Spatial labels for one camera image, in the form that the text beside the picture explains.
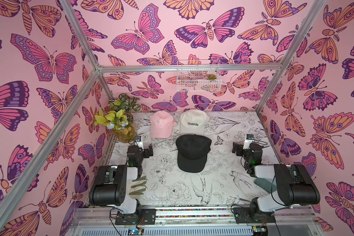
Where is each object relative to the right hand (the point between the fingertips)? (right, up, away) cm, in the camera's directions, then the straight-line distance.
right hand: (243, 142), depth 94 cm
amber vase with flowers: (-77, +16, -7) cm, 79 cm away
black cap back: (-33, -5, -7) cm, 34 cm away
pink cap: (-53, +11, +10) cm, 55 cm away
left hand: (-63, 0, +1) cm, 63 cm away
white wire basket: (-28, +43, +1) cm, 51 cm away
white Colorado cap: (-31, +13, +10) cm, 35 cm away
